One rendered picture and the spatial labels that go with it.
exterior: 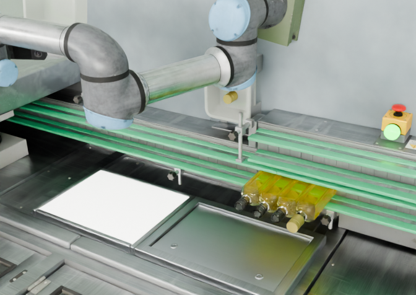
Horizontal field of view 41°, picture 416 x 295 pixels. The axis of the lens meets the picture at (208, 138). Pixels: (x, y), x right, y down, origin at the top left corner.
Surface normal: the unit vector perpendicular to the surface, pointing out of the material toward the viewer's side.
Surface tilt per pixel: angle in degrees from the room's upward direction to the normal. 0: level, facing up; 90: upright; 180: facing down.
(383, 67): 0
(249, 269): 90
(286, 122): 90
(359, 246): 89
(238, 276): 90
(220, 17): 7
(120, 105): 71
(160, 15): 0
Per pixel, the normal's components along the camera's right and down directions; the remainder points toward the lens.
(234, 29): -0.55, 0.26
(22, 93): 0.85, 0.21
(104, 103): 0.07, 0.44
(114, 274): -0.03, -0.90
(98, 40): 0.25, -0.46
